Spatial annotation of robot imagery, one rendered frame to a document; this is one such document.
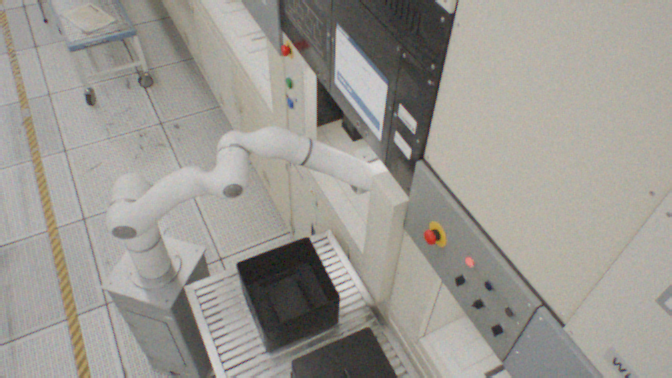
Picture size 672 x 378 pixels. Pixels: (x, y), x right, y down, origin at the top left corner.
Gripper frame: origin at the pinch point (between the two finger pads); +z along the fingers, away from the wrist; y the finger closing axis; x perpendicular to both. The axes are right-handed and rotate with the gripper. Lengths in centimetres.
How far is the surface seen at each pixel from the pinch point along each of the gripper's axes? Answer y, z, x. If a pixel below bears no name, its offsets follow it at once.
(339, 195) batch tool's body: -21.0, -24.4, -32.8
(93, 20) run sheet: -252, -83, -73
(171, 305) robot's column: -10, -98, -44
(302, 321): 22, -61, -31
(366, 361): 43, -48, -33
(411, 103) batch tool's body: 20, -30, 49
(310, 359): 34, -64, -34
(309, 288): 6, -51, -43
